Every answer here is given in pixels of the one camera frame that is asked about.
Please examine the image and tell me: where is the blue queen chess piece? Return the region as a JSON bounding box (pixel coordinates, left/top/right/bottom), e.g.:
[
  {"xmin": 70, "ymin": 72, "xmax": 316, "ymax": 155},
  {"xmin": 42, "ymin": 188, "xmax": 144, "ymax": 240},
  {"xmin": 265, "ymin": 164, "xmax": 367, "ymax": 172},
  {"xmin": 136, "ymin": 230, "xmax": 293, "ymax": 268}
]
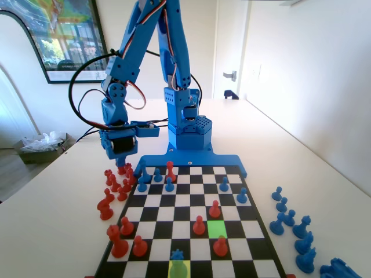
[{"xmin": 169, "ymin": 249, "xmax": 188, "ymax": 278}]

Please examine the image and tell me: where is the blue king chess piece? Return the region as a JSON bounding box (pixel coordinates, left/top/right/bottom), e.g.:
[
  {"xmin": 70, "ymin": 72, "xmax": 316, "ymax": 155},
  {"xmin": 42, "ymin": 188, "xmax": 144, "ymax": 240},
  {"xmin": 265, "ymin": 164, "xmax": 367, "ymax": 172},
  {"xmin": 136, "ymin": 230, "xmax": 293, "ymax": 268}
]
[{"xmin": 140, "ymin": 162, "xmax": 151, "ymax": 184}]

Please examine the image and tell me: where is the red piece back row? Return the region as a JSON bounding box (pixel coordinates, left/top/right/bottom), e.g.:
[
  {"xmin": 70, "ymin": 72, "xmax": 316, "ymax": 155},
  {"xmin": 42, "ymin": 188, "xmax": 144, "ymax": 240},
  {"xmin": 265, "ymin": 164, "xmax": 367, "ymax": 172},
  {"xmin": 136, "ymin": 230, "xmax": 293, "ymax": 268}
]
[{"xmin": 165, "ymin": 161, "xmax": 177, "ymax": 183}]

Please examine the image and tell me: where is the blue bishop chess piece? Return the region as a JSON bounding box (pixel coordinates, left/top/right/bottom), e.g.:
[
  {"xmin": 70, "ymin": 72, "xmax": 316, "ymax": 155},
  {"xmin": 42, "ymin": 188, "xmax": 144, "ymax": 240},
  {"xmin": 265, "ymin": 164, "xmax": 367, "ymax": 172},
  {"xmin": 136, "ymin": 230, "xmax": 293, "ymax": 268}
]
[
  {"xmin": 292, "ymin": 215, "xmax": 312, "ymax": 239},
  {"xmin": 269, "ymin": 211, "xmax": 287, "ymax": 236}
]

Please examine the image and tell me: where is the blue knight chess piece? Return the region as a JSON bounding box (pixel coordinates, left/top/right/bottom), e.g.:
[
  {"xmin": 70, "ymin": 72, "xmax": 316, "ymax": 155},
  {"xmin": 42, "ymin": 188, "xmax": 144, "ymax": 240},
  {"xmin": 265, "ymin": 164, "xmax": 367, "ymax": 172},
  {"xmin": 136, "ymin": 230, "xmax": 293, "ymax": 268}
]
[
  {"xmin": 295, "ymin": 247, "xmax": 318, "ymax": 274},
  {"xmin": 294, "ymin": 231, "xmax": 315, "ymax": 255}
]

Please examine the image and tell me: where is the blue rook chess piece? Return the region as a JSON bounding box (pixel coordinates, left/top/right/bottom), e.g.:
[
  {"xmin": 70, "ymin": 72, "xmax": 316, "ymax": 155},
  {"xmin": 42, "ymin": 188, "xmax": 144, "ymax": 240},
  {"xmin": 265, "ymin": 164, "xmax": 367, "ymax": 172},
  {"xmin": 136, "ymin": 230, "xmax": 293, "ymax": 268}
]
[{"xmin": 319, "ymin": 258, "xmax": 350, "ymax": 278}]

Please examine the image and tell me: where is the black white chessboard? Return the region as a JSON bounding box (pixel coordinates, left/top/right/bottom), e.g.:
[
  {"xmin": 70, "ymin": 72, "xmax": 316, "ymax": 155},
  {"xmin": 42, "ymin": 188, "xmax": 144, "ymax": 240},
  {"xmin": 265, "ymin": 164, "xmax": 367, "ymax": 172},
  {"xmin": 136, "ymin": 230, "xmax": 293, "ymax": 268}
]
[{"xmin": 92, "ymin": 164, "xmax": 288, "ymax": 278}]

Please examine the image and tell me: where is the clear plastic bag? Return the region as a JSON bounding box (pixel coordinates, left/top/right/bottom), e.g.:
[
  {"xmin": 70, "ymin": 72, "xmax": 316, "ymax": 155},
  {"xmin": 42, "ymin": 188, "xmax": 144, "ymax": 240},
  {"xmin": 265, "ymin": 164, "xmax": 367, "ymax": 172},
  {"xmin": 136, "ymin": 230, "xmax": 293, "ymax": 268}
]
[{"xmin": 20, "ymin": 130, "xmax": 67, "ymax": 153}]

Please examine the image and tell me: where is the cardboard box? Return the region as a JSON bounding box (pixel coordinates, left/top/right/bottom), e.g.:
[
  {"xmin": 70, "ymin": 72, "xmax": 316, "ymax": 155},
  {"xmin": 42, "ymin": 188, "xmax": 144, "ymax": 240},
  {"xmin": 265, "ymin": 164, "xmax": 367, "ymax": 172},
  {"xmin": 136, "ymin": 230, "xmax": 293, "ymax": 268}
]
[{"xmin": 14, "ymin": 132, "xmax": 77, "ymax": 165}]

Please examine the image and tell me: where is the black framed poster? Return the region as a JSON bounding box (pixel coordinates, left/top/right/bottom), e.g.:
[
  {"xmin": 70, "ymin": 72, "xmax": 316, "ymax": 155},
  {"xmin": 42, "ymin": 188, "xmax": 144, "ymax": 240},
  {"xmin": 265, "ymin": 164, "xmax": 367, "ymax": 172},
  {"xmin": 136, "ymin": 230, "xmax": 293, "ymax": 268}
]
[{"xmin": 0, "ymin": 0, "xmax": 115, "ymax": 85}]

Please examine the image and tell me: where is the white door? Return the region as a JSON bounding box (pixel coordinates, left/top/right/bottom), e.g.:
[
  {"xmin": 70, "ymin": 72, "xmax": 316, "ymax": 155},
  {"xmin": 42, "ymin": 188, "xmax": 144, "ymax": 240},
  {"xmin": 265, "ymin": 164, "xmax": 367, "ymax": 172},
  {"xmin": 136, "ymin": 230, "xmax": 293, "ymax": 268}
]
[{"xmin": 213, "ymin": 0, "xmax": 250, "ymax": 101}]

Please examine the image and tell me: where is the black table cable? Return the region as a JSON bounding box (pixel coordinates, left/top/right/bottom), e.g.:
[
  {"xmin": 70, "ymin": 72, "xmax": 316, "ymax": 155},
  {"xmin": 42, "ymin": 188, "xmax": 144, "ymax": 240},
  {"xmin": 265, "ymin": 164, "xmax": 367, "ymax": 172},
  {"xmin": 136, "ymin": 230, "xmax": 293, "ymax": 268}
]
[{"xmin": 75, "ymin": 116, "xmax": 170, "ymax": 143}]

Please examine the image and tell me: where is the red white black servo wire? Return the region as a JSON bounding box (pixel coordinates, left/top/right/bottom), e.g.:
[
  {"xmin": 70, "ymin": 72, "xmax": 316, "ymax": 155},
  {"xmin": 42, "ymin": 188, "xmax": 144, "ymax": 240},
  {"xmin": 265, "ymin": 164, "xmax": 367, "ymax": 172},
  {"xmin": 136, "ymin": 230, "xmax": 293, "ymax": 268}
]
[
  {"xmin": 162, "ymin": 8, "xmax": 180, "ymax": 88},
  {"xmin": 124, "ymin": 81, "xmax": 147, "ymax": 111},
  {"xmin": 123, "ymin": 0, "xmax": 168, "ymax": 58},
  {"xmin": 78, "ymin": 89, "xmax": 110, "ymax": 130}
]

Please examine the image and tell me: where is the thick black camera cable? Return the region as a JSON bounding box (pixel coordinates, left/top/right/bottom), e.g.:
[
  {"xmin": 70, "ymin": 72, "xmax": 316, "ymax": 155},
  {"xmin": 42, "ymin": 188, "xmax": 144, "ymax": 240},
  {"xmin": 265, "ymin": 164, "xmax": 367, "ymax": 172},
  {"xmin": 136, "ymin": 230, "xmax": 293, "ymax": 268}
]
[{"xmin": 68, "ymin": 50, "xmax": 122, "ymax": 131}]

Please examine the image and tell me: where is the blue base plate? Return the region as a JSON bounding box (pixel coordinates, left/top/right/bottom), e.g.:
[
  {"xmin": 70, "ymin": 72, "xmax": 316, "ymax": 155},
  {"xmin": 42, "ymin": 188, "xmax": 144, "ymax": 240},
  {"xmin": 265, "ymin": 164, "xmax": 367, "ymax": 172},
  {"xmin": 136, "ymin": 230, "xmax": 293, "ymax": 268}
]
[{"xmin": 134, "ymin": 153, "xmax": 249, "ymax": 179}]

